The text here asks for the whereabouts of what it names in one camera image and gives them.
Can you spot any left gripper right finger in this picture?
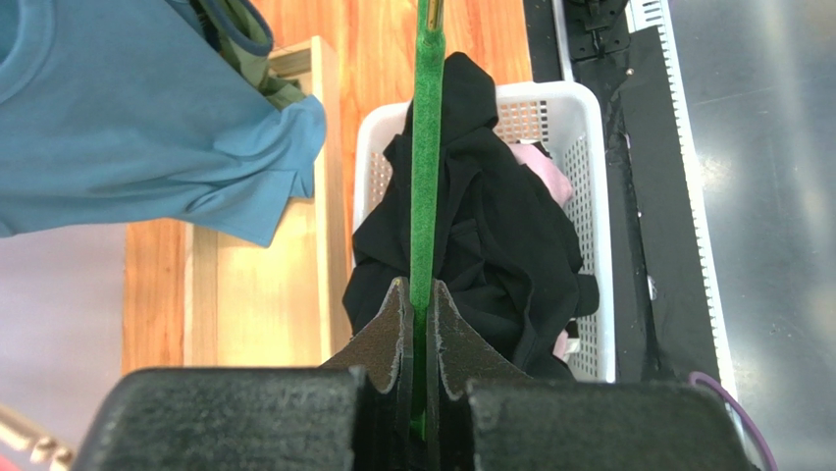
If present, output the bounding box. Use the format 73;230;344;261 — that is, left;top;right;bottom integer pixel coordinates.
427;282;753;470

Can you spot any olive green tank top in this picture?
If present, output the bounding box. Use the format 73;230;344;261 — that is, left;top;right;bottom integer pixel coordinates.
189;0;305;110

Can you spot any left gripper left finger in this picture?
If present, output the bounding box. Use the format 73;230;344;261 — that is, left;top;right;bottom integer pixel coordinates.
73;278;413;470

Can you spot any black top green trim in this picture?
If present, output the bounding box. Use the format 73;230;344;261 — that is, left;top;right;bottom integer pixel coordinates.
341;52;601;382

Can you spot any mauve tank top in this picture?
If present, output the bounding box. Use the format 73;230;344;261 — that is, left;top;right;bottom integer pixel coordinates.
509;139;576;360

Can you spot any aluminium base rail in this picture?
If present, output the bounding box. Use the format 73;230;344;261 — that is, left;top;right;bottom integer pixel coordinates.
523;1;737;395

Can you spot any wooden clothes rack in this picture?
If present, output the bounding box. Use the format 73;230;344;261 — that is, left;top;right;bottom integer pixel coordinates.
183;36;351;367

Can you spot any blue tank top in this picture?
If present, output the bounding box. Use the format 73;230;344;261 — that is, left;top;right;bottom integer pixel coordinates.
1;1;326;246

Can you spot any green hanger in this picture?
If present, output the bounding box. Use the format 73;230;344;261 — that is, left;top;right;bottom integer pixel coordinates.
409;0;445;441

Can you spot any white plastic basket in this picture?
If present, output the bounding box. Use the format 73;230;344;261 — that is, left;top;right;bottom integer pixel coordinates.
352;81;617;383

